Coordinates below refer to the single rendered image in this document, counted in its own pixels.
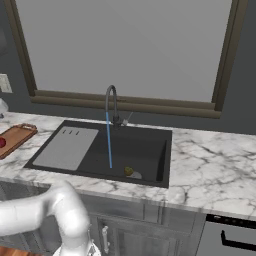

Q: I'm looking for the wooden cutting board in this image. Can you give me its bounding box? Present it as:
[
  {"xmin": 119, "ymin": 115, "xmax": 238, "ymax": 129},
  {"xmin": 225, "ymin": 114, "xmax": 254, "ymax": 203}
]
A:
[{"xmin": 0, "ymin": 123, "xmax": 39, "ymax": 160}]

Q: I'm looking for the blue water stream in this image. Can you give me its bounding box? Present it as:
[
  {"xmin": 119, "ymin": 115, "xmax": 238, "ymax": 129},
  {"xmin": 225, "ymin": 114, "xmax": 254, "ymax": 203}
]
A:
[{"xmin": 105, "ymin": 111, "xmax": 113, "ymax": 169}]

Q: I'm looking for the grey dishwasher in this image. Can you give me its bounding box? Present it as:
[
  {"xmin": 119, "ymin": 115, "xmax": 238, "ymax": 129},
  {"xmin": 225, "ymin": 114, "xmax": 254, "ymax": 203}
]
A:
[{"xmin": 195, "ymin": 213, "xmax": 256, "ymax": 256}]

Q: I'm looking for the silver cabinet door handle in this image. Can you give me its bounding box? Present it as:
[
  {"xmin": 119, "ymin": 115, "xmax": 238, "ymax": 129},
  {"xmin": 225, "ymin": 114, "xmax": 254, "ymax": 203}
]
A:
[{"xmin": 101, "ymin": 225, "xmax": 111, "ymax": 255}]

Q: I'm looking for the grey cabinet door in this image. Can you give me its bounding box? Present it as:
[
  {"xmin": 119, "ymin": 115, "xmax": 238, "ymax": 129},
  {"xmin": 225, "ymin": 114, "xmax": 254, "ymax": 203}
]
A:
[{"xmin": 96, "ymin": 214, "xmax": 202, "ymax": 256}]

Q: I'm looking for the grey false drawer front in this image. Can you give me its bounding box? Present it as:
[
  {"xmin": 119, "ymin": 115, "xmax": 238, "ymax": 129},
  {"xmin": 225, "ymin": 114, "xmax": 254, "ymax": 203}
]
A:
[{"xmin": 78, "ymin": 193, "xmax": 208, "ymax": 225}]

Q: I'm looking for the white wall outlet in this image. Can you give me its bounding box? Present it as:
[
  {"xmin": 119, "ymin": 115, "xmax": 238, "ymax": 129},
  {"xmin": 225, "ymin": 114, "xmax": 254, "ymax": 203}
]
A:
[{"xmin": 0, "ymin": 73, "xmax": 13, "ymax": 94}]

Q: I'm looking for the black kitchen sink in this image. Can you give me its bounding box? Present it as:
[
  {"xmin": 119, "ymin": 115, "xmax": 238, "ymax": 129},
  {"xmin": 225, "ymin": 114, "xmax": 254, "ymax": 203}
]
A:
[{"xmin": 23, "ymin": 119, "xmax": 173, "ymax": 189}]

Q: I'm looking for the dark grey curved faucet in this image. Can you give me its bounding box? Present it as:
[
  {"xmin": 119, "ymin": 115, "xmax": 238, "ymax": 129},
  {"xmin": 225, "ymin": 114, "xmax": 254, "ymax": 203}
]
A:
[{"xmin": 105, "ymin": 84, "xmax": 123, "ymax": 131}]

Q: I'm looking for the brown framed window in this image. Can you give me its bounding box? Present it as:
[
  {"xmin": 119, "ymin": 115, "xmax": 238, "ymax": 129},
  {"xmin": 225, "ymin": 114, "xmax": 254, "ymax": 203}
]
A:
[{"xmin": 3, "ymin": 0, "xmax": 249, "ymax": 120}]

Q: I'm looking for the black dishwasher handle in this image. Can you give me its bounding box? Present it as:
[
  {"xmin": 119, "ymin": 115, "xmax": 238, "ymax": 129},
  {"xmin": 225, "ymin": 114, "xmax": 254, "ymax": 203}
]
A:
[{"xmin": 220, "ymin": 229, "xmax": 256, "ymax": 252}]

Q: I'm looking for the grey sink drain board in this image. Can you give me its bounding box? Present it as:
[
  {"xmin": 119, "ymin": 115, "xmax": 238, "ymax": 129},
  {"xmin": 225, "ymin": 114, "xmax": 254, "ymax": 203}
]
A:
[{"xmin": 32, "ymin": 125, "xmax": 100, "ymax": 172}]

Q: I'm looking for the grey faucet lever handle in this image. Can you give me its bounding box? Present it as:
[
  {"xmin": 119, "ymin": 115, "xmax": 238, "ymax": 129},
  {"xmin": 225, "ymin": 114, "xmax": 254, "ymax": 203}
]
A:
[{"xmin": 121, "ymin": 111, "xmax": 134, "ymax": 127}]

